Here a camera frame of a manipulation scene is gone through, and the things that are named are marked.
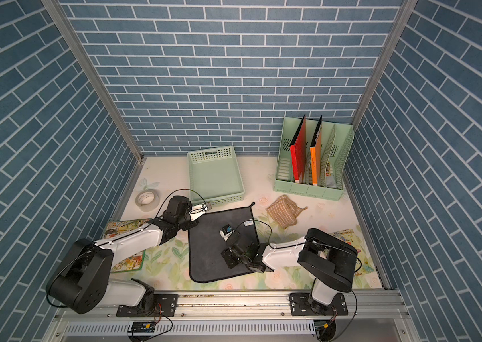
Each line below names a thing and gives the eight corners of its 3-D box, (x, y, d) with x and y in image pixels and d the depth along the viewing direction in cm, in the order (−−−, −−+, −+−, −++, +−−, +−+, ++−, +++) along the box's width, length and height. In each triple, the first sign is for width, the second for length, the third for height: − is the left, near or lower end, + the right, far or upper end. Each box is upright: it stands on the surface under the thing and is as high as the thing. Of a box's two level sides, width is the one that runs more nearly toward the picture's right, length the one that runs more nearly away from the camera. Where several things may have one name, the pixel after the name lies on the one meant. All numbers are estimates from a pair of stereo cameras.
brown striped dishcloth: (264, 212, 99) (265, 209, 98) (284, 193, 106) (284, 191, 105) (287, 231, 93) (288, 228, 92) (306, 210, 100) (307, 208, 99)
